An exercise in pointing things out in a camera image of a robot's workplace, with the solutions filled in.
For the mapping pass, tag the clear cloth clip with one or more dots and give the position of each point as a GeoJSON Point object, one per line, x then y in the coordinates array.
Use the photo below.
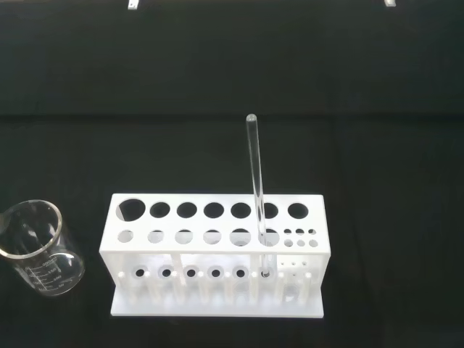
{"type": "Point", "coordinates": [390, 3]}
{"type": "Point", "coordinates": [132, 4]}

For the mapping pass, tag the clear glass beaker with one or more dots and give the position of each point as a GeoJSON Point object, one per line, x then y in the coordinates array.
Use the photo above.
{"type": "Point", "coordinates": [54, 264]}

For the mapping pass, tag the black cloth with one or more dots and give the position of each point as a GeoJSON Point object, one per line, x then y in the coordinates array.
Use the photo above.
{"type": "Point", "coordinates": [232, 90]}

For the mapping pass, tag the white test tube rack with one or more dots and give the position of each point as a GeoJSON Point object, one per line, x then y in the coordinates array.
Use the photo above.
{"type": "Point", "coordinates": [217, 310]}

